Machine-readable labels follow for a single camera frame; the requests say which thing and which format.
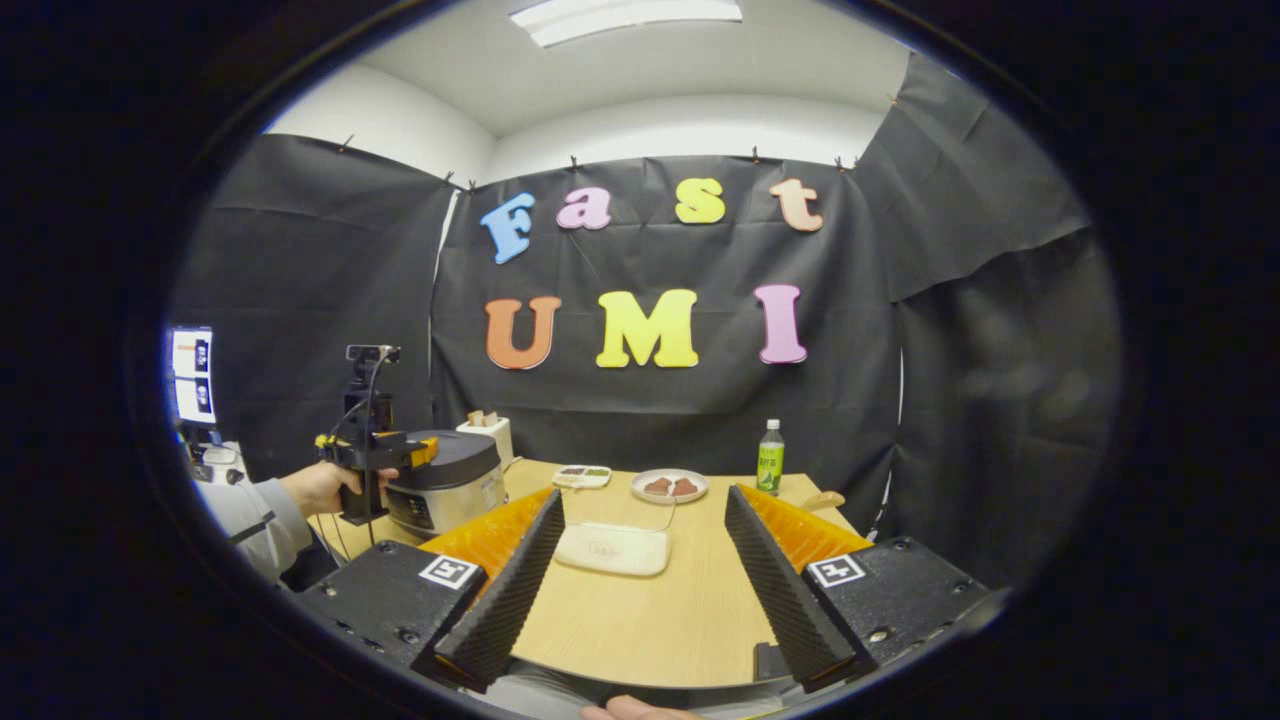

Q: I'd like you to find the white round plate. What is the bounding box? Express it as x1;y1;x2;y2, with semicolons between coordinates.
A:
630;468;709;505

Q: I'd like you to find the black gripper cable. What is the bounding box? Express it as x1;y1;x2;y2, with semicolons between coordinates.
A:
315;350;401;561

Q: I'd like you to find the large ceiling light panel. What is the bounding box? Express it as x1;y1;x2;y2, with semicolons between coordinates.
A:
508;0;744;48

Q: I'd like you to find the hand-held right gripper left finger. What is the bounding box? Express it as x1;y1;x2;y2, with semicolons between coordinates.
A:
290;487;567;691

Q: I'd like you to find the white toaster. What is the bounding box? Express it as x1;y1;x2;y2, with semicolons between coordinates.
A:
456;415;515;471

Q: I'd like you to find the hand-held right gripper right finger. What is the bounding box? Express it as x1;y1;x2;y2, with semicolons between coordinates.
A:
722;483;1001;693

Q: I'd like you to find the black backdrop cloth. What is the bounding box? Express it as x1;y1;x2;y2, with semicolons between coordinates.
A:
165;55;1121;591

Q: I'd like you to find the person's grey clothing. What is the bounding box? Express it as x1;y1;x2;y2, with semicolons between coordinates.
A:
480;660;801;720

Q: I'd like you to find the green tea bottle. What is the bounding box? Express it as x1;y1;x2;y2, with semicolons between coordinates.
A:
756;419;786;496

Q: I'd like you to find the row of black cloth clips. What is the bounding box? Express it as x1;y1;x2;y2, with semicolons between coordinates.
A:
338;95;901;193

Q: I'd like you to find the silver black rice cooker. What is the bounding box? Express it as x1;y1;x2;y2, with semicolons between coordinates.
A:
385;430;506;541

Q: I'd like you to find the white side desk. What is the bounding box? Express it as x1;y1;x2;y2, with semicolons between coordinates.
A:
180;430;249;488

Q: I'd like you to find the computer monitor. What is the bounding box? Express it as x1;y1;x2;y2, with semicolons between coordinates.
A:
168;327;217;427

